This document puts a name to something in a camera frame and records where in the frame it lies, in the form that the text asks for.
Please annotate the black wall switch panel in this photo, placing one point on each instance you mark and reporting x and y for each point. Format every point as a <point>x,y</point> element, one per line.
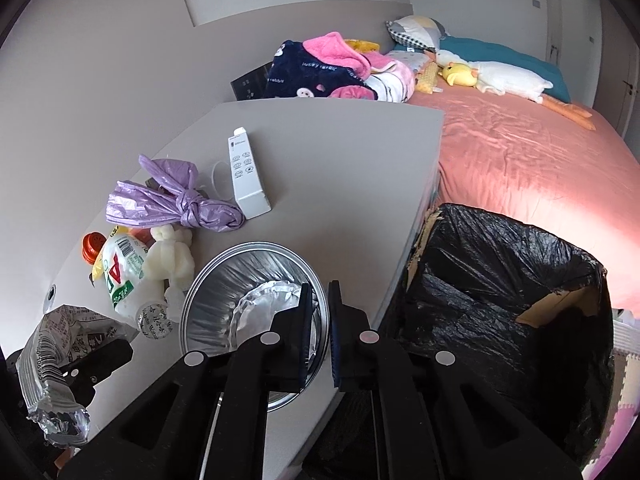
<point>251,86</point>

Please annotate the purple knotted plastic bag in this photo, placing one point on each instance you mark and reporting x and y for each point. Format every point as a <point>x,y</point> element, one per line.
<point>174,201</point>

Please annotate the round foil tray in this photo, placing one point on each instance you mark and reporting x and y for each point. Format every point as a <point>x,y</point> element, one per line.
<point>238,293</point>

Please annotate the checkered grey pillow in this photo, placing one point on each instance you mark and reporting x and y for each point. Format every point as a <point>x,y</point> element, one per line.
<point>416,32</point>

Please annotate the white AD drink bottle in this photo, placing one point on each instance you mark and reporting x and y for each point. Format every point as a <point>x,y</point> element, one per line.
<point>133,296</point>

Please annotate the navy pink blanket pile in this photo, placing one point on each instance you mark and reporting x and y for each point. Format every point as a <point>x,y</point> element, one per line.
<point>330,66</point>

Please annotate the foam puzzle floor mat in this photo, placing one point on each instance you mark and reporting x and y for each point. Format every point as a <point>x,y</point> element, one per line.
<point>624,406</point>

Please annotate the pink bed sheet mattress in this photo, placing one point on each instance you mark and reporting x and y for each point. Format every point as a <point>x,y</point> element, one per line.
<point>515,157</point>

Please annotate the white goose plush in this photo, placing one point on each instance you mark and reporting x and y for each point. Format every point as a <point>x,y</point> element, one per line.
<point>501,79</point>

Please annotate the teal pillow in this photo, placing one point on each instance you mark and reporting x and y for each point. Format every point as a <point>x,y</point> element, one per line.
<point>473,50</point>

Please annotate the black lined trash bin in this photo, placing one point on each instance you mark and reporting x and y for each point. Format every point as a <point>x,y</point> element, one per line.
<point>510,331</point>

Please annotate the silver printed snack wrapper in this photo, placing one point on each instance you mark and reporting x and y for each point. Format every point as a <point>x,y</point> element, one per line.
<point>64,337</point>

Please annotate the orange bottle cap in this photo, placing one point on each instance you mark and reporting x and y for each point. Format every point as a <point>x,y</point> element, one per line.
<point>91,246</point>

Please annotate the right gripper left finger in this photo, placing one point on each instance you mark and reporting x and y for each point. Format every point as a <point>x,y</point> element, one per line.
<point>274,361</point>

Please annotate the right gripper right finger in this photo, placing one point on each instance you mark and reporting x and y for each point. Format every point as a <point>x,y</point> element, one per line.
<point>363,361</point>

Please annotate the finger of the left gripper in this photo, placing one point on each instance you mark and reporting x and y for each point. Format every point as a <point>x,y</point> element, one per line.
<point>78,379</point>

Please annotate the yellow duck plush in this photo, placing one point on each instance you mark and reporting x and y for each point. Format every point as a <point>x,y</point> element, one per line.
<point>459,74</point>

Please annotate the white carton box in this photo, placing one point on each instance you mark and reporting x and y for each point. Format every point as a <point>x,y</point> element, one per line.
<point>248,192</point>

